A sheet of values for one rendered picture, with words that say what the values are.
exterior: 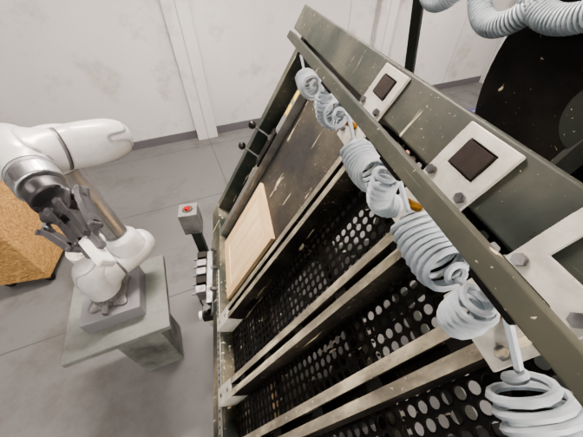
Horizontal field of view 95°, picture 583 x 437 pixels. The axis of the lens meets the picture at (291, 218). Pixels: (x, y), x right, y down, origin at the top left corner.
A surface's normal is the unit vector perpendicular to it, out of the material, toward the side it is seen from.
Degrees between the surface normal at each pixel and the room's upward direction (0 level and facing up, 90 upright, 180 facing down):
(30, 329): 0
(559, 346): 59
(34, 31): 90
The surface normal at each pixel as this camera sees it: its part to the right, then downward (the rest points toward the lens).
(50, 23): 0.39, 0.66
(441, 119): -0.84, -0.23
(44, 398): 0.00, -0.70
